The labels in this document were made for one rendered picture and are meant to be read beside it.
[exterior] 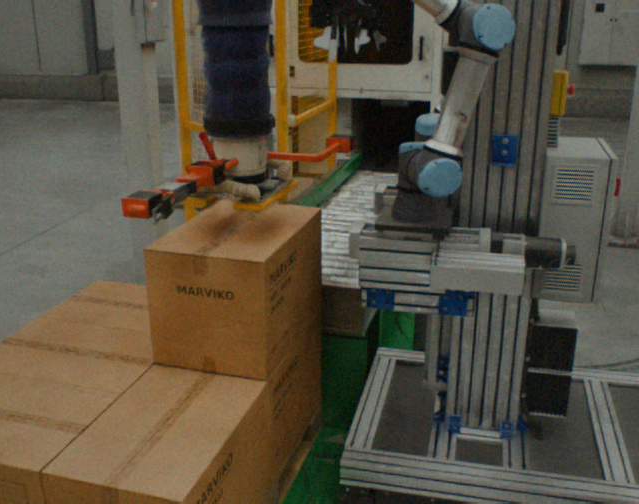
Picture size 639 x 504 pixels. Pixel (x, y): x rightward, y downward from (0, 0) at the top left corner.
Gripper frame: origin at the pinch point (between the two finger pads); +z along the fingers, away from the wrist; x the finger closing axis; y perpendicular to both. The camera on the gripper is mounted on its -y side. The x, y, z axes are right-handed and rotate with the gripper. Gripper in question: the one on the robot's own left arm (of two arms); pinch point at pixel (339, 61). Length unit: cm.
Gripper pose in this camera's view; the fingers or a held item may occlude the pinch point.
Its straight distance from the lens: 193.6
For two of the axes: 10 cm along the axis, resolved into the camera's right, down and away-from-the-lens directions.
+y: -9.7, -0.8, 2.2
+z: 0.0, 9.4, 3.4
